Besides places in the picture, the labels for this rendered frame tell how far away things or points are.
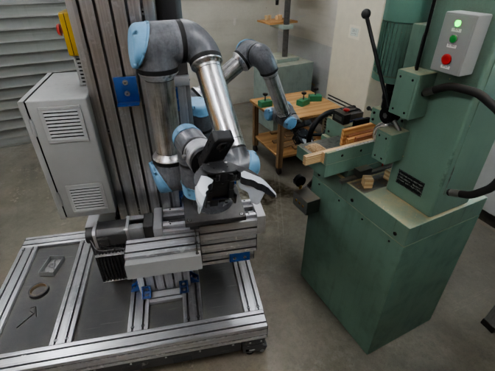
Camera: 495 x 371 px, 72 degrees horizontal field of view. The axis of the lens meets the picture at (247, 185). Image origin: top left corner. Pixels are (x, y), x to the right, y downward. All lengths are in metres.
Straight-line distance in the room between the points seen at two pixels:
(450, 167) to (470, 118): 0.18
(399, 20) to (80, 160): 1.23
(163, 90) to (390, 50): 0.86
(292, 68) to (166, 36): 2.82
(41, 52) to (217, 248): 3.05
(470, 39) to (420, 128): 0.34
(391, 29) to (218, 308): 1.39
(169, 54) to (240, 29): 3.46
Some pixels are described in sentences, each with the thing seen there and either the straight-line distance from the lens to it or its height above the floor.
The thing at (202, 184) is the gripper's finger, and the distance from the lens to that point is 0.65.
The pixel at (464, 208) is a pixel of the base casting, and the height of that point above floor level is 0.79.
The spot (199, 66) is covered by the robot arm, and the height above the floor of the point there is 1.35.
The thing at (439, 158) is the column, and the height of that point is 1.03.
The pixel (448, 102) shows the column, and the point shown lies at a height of 1.22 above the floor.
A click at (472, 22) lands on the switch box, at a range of 1.18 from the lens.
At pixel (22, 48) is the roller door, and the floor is 0.91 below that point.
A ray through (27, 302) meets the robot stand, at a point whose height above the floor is 0.21.
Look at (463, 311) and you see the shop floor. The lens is 2.31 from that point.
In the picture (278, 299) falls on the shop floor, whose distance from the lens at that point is 2.05.
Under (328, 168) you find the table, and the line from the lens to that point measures 1.46.
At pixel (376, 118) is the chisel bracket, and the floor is 1.03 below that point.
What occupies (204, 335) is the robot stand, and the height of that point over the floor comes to 0.23.
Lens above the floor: 1.60
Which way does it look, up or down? 33 degrees down
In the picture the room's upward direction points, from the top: straight up
